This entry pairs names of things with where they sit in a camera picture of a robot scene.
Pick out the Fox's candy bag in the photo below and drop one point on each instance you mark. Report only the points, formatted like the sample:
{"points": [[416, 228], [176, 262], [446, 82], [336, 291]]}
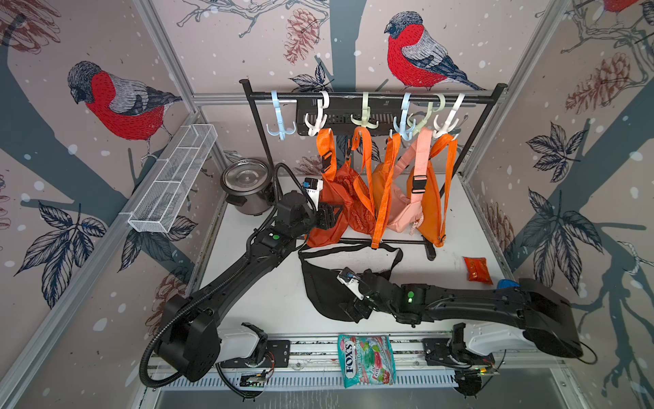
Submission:
{"points": [[367, 361]]}

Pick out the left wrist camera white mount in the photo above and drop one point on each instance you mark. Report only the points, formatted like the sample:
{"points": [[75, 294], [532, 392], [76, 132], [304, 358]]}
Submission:
{"points": [[313, 186]]}

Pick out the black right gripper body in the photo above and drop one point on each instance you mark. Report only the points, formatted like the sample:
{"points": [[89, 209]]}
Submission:
{"points": [[362, 307]]}

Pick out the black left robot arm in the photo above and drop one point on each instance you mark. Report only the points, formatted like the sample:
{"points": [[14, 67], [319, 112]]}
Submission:
{"points": [[189, 342]]}

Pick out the white wire mesh basket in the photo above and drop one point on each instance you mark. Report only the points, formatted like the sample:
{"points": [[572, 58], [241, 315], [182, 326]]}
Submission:
{"points": [[162, 203]]}

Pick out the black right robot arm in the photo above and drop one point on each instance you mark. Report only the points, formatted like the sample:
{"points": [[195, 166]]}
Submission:
{"points": [[524, 316]]}

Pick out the black sling bag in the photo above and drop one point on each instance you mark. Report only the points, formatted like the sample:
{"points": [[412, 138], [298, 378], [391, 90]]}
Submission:
{"points": [[323, 289]]}

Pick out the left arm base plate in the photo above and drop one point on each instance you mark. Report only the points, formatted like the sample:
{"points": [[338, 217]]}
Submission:
{"points": [[276, 354]]}

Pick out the white hook far right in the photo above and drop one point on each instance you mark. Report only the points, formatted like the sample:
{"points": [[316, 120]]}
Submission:
{"points": [[451, 120]]}

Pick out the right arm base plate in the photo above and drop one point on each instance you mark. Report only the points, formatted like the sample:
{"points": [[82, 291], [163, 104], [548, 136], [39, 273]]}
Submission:
{"points": [[442, 352]]}

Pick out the red snack packet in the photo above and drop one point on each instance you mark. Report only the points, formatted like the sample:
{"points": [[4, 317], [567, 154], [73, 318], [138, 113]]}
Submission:
{"points": [[478, 270]]}

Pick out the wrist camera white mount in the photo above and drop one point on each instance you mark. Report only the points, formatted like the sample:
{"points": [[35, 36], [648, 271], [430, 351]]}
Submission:
{"points": [[313, 186], [349, 279]]}

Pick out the black perforated wall shelf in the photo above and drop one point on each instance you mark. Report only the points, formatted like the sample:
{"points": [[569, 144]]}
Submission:
{"points": [[340, 111]]}

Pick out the bright orange sling bag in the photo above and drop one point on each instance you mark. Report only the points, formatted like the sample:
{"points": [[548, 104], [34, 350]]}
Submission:
{"points": [[434, 208]]}

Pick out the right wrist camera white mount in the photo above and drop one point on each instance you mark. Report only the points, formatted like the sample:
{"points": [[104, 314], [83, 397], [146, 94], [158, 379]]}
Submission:
{"points": [[349, 279]]}

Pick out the small circuit board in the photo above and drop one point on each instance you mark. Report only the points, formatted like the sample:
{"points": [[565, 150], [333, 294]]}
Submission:
{"points": [[253, 381]]}

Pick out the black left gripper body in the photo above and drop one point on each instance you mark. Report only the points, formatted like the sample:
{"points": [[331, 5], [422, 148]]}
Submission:
{"points": [[324, 219]]}

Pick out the blue lidded container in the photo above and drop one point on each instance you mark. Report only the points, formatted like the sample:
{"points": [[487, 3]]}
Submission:
{"points": [[507, 284]]}

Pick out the steel rice cooker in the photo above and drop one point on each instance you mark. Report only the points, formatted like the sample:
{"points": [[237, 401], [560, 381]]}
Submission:
{"points": [[248, 185]]}

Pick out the pink sling bag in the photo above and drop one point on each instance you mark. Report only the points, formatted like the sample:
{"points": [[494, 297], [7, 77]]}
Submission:
{"points": [[406, 210]]}

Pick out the light green hook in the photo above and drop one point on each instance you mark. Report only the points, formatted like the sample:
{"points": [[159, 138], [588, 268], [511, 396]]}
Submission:
{"points": [[365, 116], [428, 114]]}

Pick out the dark orange backpack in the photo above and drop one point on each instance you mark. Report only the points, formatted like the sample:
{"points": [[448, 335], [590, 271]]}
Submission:
{"points": [[361, 212]]}

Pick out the white hook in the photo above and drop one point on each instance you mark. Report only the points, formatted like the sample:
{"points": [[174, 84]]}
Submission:
{"points": [[316, 123], [451, 120]]}

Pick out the light green hook middle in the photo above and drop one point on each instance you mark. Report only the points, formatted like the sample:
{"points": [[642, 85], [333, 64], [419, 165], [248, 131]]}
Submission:
{"points": [[365, 116]]}

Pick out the light blue hook far left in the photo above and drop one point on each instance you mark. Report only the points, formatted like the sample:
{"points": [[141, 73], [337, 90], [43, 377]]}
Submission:
{"points": [[282, 131]]}

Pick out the light blue hook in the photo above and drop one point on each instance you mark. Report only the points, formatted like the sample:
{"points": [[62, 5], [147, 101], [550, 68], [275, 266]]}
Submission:
{"points": [[282, 131], [404, 126]]}

